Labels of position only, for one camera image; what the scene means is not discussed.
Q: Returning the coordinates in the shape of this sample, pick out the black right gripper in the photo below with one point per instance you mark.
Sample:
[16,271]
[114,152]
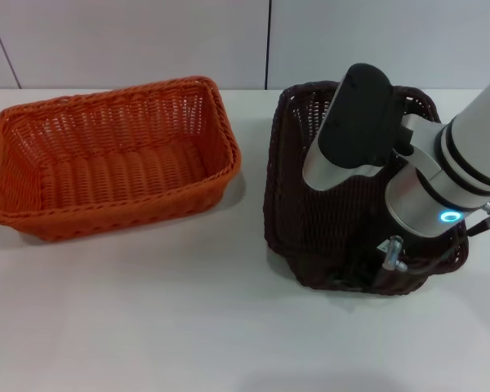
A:
[359,269]

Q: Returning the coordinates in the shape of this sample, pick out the dark brown woven basket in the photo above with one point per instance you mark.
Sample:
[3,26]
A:
[294,171]

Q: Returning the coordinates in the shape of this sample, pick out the orange woven plastic basket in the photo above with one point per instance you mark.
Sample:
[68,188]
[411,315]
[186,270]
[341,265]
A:
[118,171]

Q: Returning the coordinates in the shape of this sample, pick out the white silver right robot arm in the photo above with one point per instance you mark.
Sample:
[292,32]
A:
[465,163]

